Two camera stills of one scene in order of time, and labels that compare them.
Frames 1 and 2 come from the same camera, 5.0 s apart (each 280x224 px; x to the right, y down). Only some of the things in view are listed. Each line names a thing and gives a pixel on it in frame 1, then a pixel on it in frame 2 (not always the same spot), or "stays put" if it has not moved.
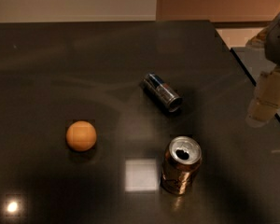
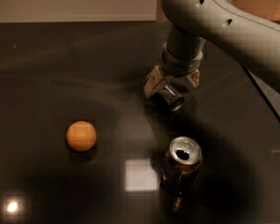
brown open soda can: (180, 165) stays put
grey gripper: (278, 46) to (179, 65)
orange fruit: (81, 136) stays put
